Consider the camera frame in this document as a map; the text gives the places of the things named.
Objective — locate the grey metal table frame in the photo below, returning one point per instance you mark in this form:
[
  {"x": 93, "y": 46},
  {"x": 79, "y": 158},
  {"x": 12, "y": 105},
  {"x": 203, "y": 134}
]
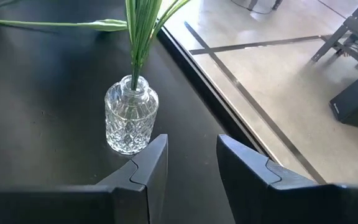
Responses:
[
  {"x": 277, "y": 3},
  {"x": 357, "y": 29}
]

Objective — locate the black computer box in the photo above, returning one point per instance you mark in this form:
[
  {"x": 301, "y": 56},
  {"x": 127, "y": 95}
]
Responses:
[{"x": 357, "y": 99}]

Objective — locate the pink tulip with green stem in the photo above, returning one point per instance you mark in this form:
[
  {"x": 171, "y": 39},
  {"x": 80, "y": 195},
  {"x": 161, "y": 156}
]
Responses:
[{"x": 107, "y": 25}]

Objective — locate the clear cut-glass vase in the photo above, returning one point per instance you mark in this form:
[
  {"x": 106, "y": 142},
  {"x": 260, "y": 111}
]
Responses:
[{"x": 130, "y": 121}]

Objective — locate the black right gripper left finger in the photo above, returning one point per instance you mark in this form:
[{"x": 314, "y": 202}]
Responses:
[{"x": 141, "y": 186}]

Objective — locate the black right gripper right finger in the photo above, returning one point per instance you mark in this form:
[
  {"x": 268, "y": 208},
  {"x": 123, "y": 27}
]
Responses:
[{"x": 247, "y": 186}]

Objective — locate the blue artificial flower bunch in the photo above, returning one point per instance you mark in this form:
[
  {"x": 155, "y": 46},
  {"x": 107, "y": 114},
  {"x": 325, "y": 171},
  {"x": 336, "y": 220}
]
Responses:
[{"x": 141, "y": 34}]

